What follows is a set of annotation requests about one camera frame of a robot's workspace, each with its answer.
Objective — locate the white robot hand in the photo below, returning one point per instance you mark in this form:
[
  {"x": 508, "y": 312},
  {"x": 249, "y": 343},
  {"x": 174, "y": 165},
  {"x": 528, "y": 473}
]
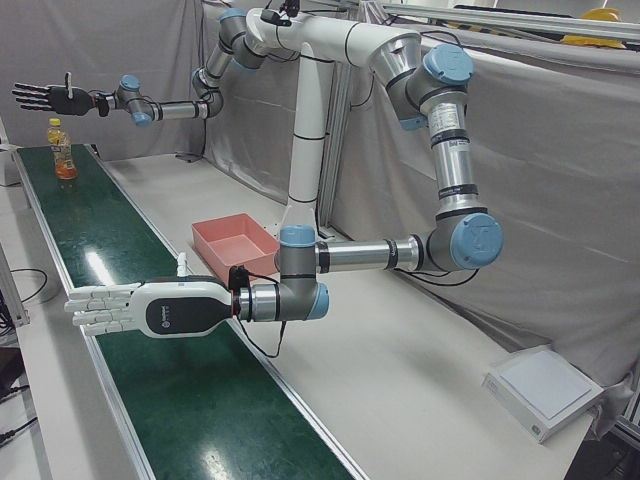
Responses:
[{"x": 175, "y": 310}]

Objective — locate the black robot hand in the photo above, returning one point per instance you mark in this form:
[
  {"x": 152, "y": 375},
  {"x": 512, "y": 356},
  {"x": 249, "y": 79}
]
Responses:
[{"x": 65, "y": 102}]

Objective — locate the UR5e robot arm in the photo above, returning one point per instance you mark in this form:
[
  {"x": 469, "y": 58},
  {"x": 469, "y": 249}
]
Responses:
[
  {"x": 450, "y": 165},
  {"x": 175, "y": 110}
]

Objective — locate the pink plastic basket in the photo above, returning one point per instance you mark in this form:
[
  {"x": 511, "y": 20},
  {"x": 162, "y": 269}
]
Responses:
[{"x": 235, "y": 245}]

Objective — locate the orange drink bottle yellow cap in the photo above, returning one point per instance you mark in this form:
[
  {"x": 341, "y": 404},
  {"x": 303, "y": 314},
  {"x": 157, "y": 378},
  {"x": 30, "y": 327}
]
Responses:
[{"x": 62, "y": 150}]

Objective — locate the grey cloth curtain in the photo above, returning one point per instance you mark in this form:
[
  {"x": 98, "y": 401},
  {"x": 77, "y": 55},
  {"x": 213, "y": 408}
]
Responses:
[
  {"x": 100, "y": 50},
  {"x": 550, "y": 175}
]

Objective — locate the green conveyor belt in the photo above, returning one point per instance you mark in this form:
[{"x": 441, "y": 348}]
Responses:
[{"x": 125, "y": 260}]

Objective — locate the dark foot plate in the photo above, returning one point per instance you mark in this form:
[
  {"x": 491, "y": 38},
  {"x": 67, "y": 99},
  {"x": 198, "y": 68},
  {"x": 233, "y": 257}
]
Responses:
[{"x": 189, "y": 158}]

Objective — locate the white robot torso column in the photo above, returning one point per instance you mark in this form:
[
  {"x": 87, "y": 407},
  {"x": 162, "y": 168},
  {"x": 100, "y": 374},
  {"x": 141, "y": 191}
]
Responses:
[{"x": 307, "y": 125}]

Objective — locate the flat white box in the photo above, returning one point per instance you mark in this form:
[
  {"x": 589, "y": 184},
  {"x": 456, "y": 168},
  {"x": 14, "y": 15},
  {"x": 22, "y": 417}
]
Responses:
[{"x": 540, "y": 390}]

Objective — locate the aluminium overhead beam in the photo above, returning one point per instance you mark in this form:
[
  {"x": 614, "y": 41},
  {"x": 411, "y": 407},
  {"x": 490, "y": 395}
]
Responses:
[{"x": 500, "y": 17}]

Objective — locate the yellow hard hat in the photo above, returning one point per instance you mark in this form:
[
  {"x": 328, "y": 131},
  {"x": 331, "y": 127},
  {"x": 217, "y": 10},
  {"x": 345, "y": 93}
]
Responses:
[
  {"x": 602, "y": 15},
  {"x": 592, "y": 42}
]

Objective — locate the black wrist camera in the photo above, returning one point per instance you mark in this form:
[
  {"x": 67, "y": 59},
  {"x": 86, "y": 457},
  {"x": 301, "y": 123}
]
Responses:
[
  {"x": 104, "y": 105},
  {"x": 237, "y": 277}
]

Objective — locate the aluminium profile post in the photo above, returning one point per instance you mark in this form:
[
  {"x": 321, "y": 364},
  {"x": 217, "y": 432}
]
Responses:
[{"x": 12, "y": 300}]

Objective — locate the black head camera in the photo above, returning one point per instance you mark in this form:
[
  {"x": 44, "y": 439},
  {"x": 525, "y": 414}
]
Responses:
[{"x": 275, "y": 17}]

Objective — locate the aluminium table frame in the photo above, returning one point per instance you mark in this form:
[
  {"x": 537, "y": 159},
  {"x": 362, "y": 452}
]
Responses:
[{"x": 629, "y": 415}]

